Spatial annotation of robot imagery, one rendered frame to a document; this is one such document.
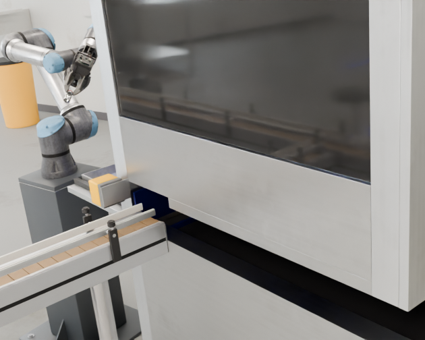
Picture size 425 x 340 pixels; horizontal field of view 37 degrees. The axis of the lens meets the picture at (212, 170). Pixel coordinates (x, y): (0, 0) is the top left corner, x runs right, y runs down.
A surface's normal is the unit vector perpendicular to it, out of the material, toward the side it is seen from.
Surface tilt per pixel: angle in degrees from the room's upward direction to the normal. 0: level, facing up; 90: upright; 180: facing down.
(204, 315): 90
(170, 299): 90
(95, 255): 90
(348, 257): 90
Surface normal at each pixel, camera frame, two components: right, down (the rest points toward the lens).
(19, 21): 0.77, 0.15
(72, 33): -0.62, 0.33
